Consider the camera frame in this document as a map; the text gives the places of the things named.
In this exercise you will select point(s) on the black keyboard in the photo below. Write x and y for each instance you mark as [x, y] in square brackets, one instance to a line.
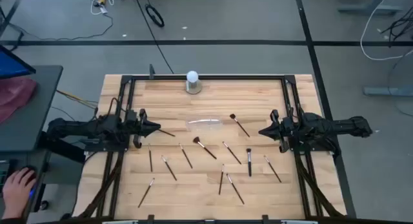
[3, 172]

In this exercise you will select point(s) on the thin black makeup brush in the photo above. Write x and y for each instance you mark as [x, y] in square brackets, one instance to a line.
[146, 193]
[235, 189]
[150, 159]
[273, 169]
[167, 133]
[232, 153]
[186, 156]
[221, 179]

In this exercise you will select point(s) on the short black pen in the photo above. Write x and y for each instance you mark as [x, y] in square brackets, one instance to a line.
[169, 168]

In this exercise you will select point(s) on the red cloth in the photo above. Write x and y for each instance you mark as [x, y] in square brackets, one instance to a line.
[16, 95]

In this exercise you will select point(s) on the grey desk foot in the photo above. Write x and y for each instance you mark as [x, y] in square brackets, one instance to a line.
[387, 91]
[368, 9]

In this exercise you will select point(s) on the computer monitor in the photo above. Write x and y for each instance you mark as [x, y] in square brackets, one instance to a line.
[13, 66]

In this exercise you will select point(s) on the white globe lamp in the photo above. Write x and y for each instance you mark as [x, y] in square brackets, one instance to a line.
[192, 77]

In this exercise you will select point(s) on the white light strip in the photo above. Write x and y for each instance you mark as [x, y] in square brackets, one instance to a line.
[119, 222]
[300, 222]

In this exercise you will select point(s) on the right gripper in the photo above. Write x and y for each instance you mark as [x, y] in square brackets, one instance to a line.
[285, 132]

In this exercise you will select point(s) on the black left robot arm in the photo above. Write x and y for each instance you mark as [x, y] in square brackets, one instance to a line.
[74, 127]

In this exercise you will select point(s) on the person's hand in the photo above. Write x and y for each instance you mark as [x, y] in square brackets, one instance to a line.
[16, 195]

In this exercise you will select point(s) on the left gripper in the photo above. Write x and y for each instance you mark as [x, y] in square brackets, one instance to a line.
[137, 128]

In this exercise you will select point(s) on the clear acrylic organizer box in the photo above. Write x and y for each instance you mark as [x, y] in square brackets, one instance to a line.
[206, 125]

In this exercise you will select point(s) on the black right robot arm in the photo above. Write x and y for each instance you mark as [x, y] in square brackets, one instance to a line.
[338, 127]

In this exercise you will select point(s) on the thick dark-bristled makeup brush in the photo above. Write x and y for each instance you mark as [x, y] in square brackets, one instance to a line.
[249, 164]

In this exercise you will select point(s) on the dark grey desk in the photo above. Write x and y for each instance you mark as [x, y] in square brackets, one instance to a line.
[32, 133]

